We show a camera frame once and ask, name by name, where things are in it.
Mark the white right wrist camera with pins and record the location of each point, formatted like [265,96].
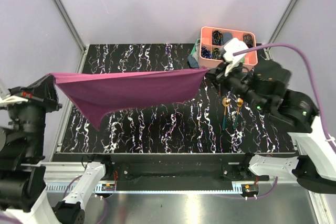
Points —
[228,50]

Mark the colourful band bundle top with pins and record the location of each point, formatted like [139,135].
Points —
[217,37]

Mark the gold fork teal handle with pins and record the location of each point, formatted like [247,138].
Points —
[240,103]

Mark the colourful band bundle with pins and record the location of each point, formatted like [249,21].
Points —
[205,53]
[216,54]
[217,37]

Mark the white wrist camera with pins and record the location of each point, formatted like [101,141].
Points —
[228,50]
[8,99]

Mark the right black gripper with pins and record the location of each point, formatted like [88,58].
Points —
[218,74]

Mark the blue rolled napkin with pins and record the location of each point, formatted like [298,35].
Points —
[226,37]

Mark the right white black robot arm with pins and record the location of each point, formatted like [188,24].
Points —
[291,111]

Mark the colourful band bundle left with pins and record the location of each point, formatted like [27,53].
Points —
[205,53]

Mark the purple cloth napkin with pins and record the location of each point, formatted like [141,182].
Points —
[96,95]

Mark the stack of folded cloths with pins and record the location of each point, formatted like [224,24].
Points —
[193,58]

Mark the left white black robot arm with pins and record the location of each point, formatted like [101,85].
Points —
[23,189]

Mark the pink compartment tray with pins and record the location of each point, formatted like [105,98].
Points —
[206,40]

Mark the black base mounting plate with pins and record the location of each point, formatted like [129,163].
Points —
[228,167]

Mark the colourful band bundle middle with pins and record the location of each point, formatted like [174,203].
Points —
[216,54]

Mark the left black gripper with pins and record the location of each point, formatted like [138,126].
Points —
[43,91]

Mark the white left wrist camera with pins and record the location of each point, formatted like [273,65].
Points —
[8,99]

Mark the gold spoon teal handle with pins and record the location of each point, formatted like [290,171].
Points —
[226,104]

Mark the dark patterned rolled napkin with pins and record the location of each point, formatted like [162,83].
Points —
[248,40]

